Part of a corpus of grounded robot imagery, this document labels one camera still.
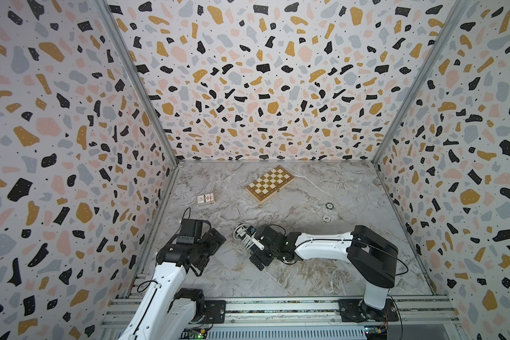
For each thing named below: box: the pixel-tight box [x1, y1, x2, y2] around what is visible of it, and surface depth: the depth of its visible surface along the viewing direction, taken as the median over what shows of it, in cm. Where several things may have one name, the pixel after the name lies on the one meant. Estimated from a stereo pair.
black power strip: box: [233, 223, 265, 251], surface depth 87 cm
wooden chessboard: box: [245, 165, 295, 204], surface depth 111 cm
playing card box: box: [195, 192, 216, 207], surface depth 105 cm
